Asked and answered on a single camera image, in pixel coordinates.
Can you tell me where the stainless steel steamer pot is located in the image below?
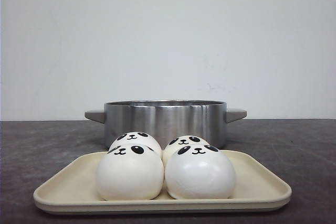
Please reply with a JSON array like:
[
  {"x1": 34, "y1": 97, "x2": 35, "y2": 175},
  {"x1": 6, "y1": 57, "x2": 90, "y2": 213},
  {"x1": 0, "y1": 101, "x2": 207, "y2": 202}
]
[{"x1": 85, "y1": 100, "x2": 247, "y2": 148}]

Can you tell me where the cream rectangular tray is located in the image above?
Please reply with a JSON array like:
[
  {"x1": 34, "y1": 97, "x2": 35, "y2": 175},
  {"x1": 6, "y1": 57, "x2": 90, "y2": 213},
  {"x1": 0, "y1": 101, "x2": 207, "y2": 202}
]
[{"x1": 33, "y1": 150, "x2": 291, "y2": 215}]

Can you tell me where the panda bun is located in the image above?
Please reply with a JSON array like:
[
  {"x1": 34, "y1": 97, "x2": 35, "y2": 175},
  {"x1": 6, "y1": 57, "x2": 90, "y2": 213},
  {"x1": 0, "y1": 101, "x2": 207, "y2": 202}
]
[
  {"x1": 96, "y1": 144, "x2": 164, "y2": 200},
  {"x1": 109, "y1": 131, "x2": 162, "y2": 157},
  {"x1": 162, "y1": 135, "x2": 208, "y2": 166},
  {"x1": 165, "y1": 144, "x2": 237, "y2": 199}
]

